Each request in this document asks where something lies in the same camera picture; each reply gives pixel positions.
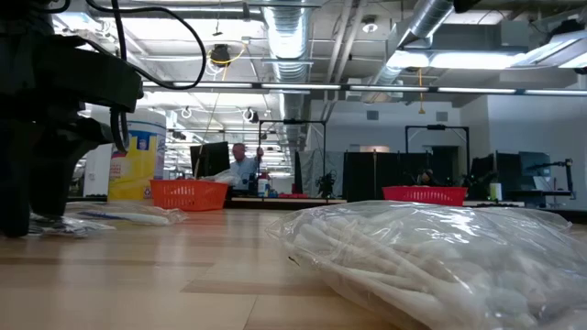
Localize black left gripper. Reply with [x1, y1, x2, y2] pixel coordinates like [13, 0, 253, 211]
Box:
[0, 31, 144, 238]

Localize bagged silver nail clipper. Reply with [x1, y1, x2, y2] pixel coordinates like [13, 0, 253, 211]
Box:
[27, 213, 116, 238]

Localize white building pillar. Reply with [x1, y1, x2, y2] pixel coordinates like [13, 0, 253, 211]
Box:
[83, 104, 116, 197]

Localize wipes canister with yellow label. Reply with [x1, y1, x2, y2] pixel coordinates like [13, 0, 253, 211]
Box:
[107, 108, 168, 202]

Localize orange plastic basket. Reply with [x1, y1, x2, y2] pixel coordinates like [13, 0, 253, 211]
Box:
[149, 178, 229, 213]

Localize black flat monitor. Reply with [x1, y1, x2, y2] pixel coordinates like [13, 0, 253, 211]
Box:
[190, 140, 232, 180]

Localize tan wooden desk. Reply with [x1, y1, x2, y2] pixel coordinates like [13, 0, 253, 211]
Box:
[228, 196, 349, 205]

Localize long linear ceiling light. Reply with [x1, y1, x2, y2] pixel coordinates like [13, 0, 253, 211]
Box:
[141, 78, 587, 97]

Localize black partition panel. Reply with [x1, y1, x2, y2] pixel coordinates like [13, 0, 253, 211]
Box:
[342, 150, 432, 201]

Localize bagged white cotton swabs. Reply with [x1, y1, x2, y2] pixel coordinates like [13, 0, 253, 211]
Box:
[264, 200, 587, 330]

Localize red plastic basket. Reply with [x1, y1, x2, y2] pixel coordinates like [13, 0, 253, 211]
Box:
[382, 184, 469, 206]

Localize wide bright ceiling light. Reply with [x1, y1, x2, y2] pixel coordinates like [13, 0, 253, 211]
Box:
[387, 29, 587, 70]

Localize blue-grey computer monitor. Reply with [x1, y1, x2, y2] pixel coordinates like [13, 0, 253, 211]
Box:
[519, 150, 551, 192]

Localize black ceiling cable reel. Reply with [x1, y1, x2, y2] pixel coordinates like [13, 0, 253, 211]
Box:
[208, 42, 249, 70]

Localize black camera rig frame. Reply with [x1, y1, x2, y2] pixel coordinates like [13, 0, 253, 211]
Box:
[404, 124, 471, 187]
[257, 118, 327, 198]

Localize silver spiral round duct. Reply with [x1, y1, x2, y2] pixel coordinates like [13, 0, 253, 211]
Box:
[361, 0, 462, 100]
[261, 4, 316, 148]

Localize yellow hanging cord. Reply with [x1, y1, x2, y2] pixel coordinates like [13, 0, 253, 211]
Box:
[415, 68, 426, 116]

